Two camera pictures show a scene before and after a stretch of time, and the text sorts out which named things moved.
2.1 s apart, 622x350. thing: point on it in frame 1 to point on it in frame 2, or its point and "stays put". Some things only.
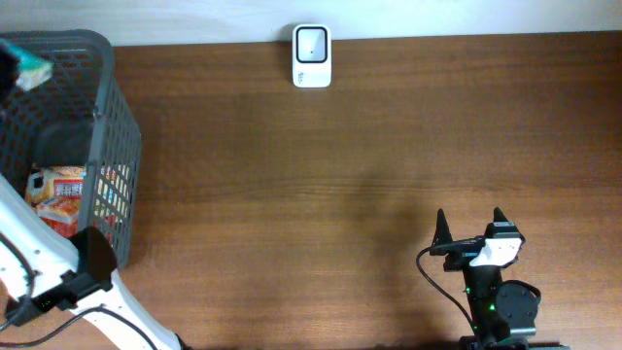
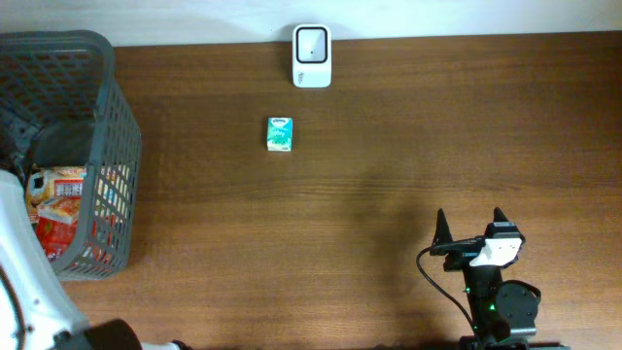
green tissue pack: x=33 y=70 to x=280 y=133
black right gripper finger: x=442 y=233 stays put
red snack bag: x=60 y=213 stays put
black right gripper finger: x=499 y=216 stays put
